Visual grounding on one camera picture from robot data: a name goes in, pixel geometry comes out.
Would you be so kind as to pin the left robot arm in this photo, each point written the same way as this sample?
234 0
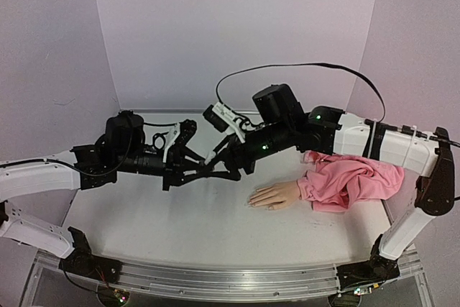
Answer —
121 148

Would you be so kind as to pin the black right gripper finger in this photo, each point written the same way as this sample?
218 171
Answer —
224 149
219 167

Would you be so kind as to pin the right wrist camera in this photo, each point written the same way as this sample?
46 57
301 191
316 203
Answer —
225 120

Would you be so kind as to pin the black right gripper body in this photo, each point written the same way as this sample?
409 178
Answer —
236 156

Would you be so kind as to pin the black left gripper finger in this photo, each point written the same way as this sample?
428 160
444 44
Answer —
190 175
190 159

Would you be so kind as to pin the mannequin hand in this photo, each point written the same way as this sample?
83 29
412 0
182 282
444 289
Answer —
275 197

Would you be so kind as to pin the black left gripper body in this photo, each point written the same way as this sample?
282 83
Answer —
134 164

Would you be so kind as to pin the pink hoodie cloth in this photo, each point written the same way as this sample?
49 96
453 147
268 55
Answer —
334 183

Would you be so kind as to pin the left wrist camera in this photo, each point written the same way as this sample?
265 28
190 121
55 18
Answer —
179 136

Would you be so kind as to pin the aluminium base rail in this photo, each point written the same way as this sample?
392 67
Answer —
90 280

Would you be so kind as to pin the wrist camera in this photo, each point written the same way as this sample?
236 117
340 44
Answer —
179 136
225 120

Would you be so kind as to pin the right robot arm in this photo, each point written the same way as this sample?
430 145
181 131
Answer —
330 131

